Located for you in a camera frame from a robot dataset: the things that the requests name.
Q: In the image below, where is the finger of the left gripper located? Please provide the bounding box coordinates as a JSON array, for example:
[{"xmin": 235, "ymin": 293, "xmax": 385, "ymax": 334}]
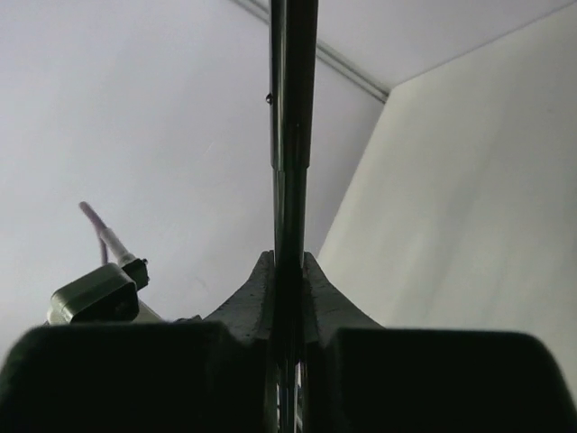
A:
[
  {"xmin": 302, "ymin": 253, "xmax": 383, "ymax": 345},
  {"xmin": 204, "ymin": 251, "xmax": 275, "ymax": 345}
]

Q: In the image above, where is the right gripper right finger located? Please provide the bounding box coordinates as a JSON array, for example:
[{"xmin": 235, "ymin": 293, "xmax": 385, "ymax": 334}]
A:
[{"xmin": 310, "ymin": 328, "xmax": 576, "ymax": 432}]

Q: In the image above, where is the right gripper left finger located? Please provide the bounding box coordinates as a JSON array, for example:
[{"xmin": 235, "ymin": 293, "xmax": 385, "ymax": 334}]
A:
[{"xmin": 1, "ymin": 322, "xmax": 270, "ymax": 432}]

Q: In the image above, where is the black folding umbrella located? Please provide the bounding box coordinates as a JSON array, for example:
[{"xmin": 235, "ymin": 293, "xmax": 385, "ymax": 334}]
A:
[{"xmin": 268, "ymin": 1, "xmax": 318, "ymax": 432}]

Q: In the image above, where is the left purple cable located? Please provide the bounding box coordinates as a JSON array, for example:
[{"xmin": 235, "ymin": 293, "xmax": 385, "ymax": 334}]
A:
[{"xmin": 78, "ymin": 201, "xmax": 136, "ymax": 267}]

